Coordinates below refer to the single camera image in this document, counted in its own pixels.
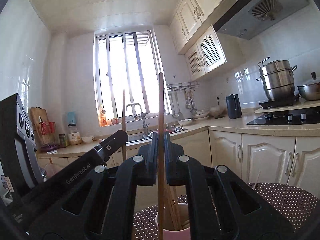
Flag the metal wall rack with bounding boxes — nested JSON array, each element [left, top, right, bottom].
[[167, 81, 200, 92]]

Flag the wooden chopstick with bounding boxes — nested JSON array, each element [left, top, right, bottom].
[[164, 187, 175, 230], [158, 72, 165, 240], [122, 89, 127, 162], [172, 197, 181, 230]]

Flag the orange bottle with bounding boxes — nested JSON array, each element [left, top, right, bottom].
[[99, 105, 107, 127]]

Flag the steel sink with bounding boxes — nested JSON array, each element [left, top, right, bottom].
[[125, 126, 188, 145]]

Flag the beige stone countertop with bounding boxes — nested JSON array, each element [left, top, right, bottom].
[[36, 110, 320, 159]]

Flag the wooden cutting board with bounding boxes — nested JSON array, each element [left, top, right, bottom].
[[30, 107, 50, 147]]

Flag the black kettle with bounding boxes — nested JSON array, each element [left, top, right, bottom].
[[226, 94, 242, 119]]

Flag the red wire holder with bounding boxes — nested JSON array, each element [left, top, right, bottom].
[[39, 121, 55, 134]]

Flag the cream upper cabinets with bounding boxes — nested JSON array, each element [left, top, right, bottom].
[[169, 0, 250, 54]]

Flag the pink cup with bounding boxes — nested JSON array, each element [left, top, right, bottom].
[[155, 202, 190, 240]]

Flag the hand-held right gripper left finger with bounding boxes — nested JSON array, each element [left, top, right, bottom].
[[27, 130, 159, 240]]

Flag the cream cabinets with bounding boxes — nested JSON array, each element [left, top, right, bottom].
[[169, 0, 250, 54], [37, 130, 320, 188]]

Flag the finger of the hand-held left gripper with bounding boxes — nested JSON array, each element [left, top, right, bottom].
[[94, 130, 129, 164]]

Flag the clear plastic jar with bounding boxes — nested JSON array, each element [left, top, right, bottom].
[[68, 124, 82, 145]]

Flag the steel steamer pot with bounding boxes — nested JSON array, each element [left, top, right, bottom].
[[256, 57, 299, 102]]

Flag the metal faucet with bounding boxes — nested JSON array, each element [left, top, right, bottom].
[[125, 103, 150, 137]]

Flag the grey range hood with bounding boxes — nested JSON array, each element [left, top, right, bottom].
[[214, 0, 310, 40]]

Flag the cream lower cabinets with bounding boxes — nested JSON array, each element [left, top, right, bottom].
[[37, 130, 320, 188]]

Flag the kitchen window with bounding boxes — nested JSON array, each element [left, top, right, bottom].
[[94, 30, 173, 128]]

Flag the hanging metal ladle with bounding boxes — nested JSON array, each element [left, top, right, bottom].
[[171, 92, 179, 119], [176, 92, 184, 118]]

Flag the steel wok with black handle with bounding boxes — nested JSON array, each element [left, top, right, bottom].
[[297, 72, 320, 101]]

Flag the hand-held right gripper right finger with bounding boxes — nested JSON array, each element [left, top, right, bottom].
[[164, 130, 294, 240]]

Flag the cream lattice door cabinet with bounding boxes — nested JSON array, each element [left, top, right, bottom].
[[184, 25, 227, 82]]

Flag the black gas stove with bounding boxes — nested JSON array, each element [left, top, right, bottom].
[[246, 105, 320, 126]]

